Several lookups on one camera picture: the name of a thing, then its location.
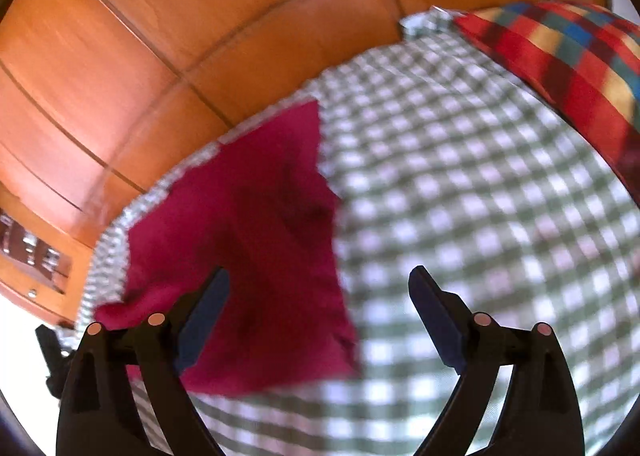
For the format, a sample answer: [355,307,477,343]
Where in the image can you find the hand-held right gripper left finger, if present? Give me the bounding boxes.
[55,266,232,456]

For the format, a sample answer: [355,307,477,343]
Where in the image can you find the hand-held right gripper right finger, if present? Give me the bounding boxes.
[407,265,586,456]

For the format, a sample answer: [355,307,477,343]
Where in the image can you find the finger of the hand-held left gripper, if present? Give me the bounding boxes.
[35,323,71,399]

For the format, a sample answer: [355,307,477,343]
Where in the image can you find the dark red garment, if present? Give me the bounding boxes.
[94,99,362,397]

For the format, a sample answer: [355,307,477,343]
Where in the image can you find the wooden bookshelf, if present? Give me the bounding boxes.
[0,186,96,332]

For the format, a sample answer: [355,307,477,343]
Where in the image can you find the green white checked bedsheet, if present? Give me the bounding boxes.
[75,6,638,456]

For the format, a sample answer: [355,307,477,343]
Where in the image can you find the wooden wardrobe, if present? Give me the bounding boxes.
[0,0,613,257]

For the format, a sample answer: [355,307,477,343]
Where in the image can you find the multicolour checked pillow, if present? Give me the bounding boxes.
[452,0,640,189]

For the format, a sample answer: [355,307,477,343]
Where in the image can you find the green checked pillow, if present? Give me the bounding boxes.
[398,6,466,40]

